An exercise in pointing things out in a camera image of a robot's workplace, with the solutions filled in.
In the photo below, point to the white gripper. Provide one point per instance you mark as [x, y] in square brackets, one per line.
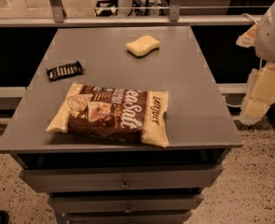
[273, 36]

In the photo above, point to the yellow sponge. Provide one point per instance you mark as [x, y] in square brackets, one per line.
[143, 45]

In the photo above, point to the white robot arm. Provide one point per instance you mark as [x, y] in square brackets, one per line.
[264, 43]

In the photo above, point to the brown chip bag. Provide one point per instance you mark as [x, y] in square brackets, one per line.
[113, 114]

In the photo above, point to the middle grey drawer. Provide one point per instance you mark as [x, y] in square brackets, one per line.
[125, 203]

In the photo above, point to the grey drawer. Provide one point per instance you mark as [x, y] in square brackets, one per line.
[144, 217]
[125, 203]
[122, 178]

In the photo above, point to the bottom grey drawer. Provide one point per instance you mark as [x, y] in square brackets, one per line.
[144, 217]

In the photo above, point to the black snack bar wrapper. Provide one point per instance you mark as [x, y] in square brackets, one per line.
[65, 71]

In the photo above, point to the grey drawer cabinet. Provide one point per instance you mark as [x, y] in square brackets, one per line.
[199, 127]

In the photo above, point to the top grey drawer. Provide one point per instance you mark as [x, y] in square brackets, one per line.
[122, 178]

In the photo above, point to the metal railing frame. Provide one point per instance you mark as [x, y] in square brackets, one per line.
[54, 13]

